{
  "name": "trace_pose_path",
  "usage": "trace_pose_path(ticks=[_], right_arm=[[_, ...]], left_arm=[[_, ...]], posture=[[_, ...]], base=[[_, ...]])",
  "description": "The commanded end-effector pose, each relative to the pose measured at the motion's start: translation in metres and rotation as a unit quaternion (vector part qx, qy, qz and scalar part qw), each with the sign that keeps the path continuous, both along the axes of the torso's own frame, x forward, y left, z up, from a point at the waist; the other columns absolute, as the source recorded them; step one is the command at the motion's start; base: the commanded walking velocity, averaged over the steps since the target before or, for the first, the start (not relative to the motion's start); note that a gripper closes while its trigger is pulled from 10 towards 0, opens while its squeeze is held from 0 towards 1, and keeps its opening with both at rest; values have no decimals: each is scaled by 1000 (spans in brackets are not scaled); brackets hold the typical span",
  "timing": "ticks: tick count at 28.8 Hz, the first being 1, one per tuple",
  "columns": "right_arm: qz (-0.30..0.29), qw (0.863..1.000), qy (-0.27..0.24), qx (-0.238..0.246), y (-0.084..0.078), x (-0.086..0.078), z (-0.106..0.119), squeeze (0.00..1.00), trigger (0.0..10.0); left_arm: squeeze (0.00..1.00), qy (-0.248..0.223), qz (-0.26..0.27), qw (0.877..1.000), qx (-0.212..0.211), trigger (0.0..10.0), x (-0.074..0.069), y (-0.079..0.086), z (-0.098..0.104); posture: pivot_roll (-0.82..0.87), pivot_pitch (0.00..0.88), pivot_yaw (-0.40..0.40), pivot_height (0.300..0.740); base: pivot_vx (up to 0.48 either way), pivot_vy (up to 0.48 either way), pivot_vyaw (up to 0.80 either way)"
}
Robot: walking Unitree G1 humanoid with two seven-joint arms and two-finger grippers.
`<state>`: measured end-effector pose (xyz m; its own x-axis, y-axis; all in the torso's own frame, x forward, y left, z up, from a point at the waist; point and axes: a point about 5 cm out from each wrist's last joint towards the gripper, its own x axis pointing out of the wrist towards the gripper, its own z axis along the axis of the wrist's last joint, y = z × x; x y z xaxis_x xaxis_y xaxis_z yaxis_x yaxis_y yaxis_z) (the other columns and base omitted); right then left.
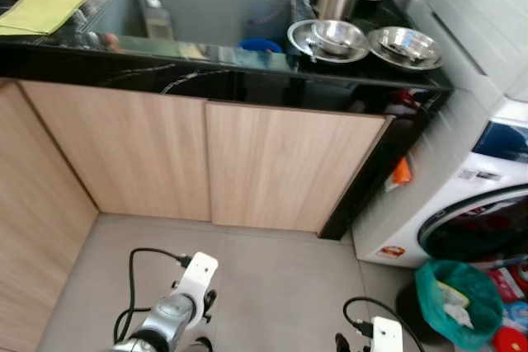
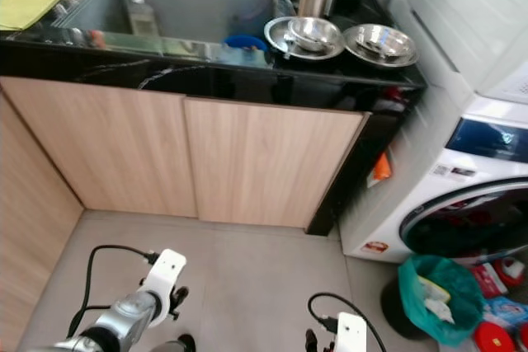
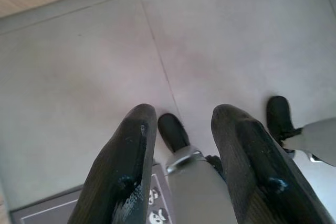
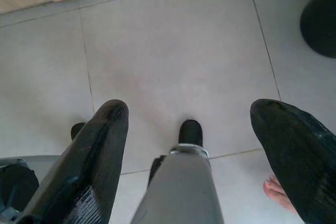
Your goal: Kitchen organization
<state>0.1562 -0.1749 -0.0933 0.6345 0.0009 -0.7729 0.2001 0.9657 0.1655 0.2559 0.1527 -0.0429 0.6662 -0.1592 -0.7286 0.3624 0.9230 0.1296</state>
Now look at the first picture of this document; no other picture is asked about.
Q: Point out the steel bowl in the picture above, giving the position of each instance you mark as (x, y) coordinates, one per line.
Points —
(338, 35)
(408, 43)

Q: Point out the steel kitchen sink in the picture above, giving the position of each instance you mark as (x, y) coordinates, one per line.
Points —
(206, 14)

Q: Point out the green bag waste bin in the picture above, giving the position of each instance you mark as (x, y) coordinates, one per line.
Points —
(478, 302)

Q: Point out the light wood cabinet door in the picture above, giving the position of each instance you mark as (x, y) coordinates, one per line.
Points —
(289, 166)
(124, 146)

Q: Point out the white washing machine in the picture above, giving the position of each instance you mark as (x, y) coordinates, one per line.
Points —
(437, 204)

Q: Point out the red round lid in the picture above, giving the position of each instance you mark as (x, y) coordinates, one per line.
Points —
(511, 341)

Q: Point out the red package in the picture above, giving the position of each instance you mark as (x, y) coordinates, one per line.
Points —
(507, 282)

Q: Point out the blue package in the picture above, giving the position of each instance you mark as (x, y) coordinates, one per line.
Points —
(516, 316)

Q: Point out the orange plastic object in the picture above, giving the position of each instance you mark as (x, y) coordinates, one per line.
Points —
(401, 172)

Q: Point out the light wood side cabinet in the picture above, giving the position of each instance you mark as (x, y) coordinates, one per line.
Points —
(41, 228)

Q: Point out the blue plastic bowl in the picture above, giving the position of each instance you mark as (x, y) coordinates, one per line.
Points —
(260, 44)

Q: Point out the steel plate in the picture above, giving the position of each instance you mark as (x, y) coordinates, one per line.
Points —
(301, 43)
(412, 66)

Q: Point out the clear soap bottle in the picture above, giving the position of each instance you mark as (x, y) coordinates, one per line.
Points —
(158, 22)

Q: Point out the yellow cloth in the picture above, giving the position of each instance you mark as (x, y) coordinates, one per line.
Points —
(45, 10)

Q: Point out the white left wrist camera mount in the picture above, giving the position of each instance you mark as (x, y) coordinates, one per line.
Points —
(200, 269)

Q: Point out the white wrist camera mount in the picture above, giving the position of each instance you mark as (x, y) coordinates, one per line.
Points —
(200, 269)
(388, 337)

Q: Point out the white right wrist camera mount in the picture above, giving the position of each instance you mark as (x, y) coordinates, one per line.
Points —
(388, 337)

